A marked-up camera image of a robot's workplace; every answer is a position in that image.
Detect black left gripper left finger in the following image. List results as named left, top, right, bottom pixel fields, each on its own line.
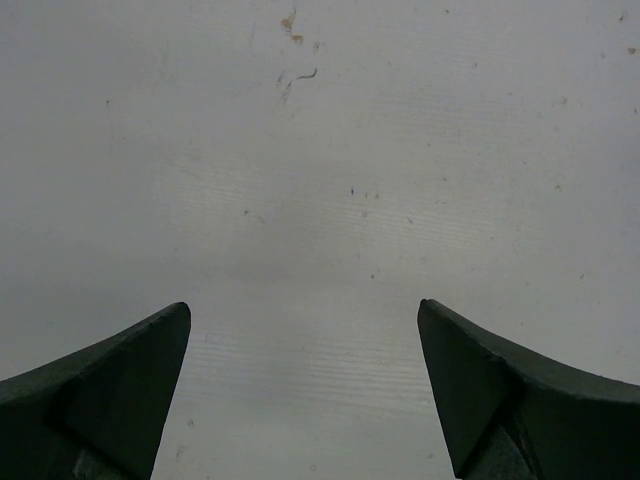
left=1, top=302, right=191, bottom=479

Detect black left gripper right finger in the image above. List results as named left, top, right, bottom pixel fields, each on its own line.
left=417, top=300, right=639, bottom=479

